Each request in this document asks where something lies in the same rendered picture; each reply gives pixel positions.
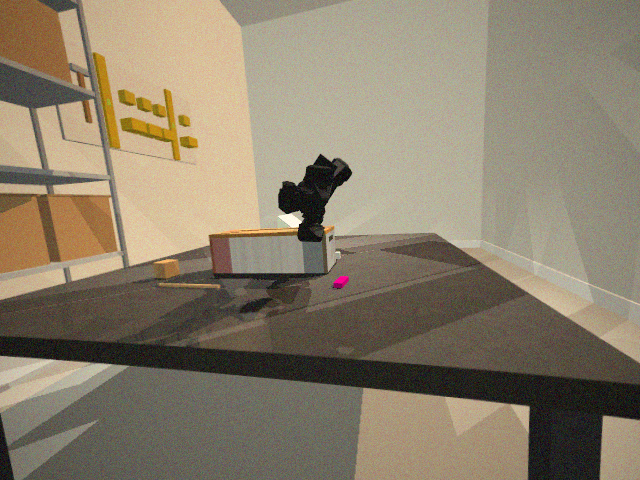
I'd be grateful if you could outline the small pink block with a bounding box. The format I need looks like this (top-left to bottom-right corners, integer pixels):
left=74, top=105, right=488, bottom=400
left=333, top=276, right=349, bottom=288

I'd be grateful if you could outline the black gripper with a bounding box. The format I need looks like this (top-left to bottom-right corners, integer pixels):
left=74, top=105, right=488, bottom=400
left=297, top=165, right=334, bottom=242

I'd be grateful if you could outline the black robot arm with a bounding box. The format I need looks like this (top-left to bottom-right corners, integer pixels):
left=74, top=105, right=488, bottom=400
left=278, top=154, right=352, bottom=225

